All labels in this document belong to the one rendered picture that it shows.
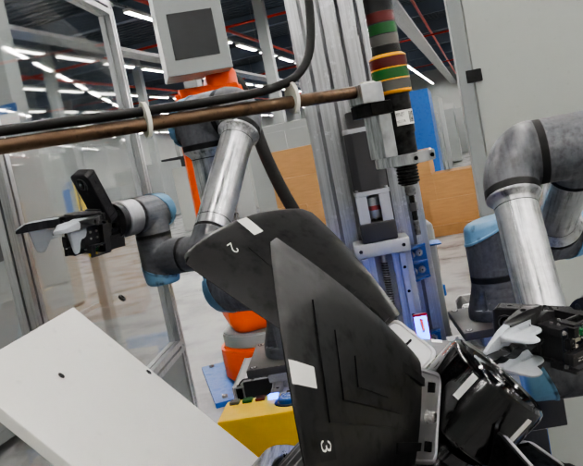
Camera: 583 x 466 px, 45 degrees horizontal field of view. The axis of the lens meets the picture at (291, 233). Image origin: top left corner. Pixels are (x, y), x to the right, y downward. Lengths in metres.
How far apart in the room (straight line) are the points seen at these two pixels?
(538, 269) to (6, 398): 0.83
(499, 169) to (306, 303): 0.78
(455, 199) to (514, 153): 8.90
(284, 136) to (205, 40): 6.90
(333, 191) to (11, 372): 1.21
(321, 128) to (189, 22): 3.15
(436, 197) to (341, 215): 8.39
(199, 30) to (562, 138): 3.80
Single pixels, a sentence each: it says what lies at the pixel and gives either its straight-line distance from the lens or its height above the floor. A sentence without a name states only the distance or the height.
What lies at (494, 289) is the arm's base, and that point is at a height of 1.11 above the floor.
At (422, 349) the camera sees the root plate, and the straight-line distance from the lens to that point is 0.82.
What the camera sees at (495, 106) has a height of 1.53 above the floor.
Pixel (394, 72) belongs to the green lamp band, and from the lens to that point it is 0.83.
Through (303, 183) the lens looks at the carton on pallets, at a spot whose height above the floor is 1.13.
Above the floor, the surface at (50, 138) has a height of 1.55.
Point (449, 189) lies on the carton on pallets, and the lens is 10.17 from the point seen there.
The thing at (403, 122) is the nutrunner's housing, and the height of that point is 1.51.
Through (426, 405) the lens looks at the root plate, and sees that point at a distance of 0.72.
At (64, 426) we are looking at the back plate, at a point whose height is 1.29.
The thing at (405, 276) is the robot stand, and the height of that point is 1.16.
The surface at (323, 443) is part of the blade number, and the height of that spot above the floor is 1.30.
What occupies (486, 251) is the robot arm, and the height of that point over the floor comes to 1.20.
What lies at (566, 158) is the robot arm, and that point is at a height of 1.40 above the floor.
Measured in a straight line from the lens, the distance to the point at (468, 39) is 2.69.
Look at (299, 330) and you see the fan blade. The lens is 0.52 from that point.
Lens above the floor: 1.50
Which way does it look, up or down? 6 degrees down
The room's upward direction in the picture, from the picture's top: 11 degrees counter-clockwise
